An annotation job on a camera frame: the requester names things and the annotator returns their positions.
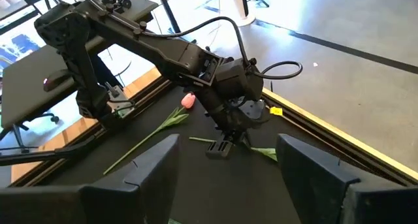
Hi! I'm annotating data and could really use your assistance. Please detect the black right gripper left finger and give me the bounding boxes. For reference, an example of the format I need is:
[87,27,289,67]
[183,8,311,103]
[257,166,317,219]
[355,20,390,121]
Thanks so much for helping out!
[0,134,181,224]

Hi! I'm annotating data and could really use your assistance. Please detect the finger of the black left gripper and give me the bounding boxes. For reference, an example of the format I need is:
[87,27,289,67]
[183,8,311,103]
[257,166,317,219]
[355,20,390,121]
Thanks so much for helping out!
[233,132,253,150]
[205,133,234,161]

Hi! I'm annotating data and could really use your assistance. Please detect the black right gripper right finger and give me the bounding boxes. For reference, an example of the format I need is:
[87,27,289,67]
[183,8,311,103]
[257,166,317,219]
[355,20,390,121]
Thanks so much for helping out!
[276,133,418,224]

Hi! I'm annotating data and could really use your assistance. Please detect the green flower stems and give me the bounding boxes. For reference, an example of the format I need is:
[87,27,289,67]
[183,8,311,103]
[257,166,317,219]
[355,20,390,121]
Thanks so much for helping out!
[188,136,278,162]

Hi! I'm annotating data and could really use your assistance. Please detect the pink artificial tulip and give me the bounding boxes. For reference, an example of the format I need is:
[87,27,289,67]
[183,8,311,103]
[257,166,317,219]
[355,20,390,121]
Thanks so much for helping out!
[103,92,197,176]

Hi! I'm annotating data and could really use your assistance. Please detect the black swivel chair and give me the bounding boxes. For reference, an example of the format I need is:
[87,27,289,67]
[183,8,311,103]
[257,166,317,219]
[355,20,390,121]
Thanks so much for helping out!
[0,112,61,153]

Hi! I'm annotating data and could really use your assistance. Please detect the white tower fan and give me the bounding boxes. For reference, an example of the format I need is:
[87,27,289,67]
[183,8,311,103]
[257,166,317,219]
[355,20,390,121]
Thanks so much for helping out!
[228,0,257,27]

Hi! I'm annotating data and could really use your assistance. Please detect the black computer mouse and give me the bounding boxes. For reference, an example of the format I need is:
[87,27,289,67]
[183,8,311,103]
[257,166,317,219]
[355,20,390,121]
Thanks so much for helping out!
[42,69,71,93]

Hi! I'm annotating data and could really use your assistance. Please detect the black clamp device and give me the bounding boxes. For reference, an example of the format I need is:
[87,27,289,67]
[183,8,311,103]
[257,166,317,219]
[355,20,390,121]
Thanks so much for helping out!
[101,0,133,11]

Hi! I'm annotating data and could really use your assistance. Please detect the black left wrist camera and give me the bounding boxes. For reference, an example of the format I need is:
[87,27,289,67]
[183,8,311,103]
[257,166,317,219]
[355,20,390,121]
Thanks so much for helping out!
[238,99,267,122]

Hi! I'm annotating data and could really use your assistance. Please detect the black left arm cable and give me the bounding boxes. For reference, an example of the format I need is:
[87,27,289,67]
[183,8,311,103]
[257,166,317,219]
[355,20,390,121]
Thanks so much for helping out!
[143,16,304,81]

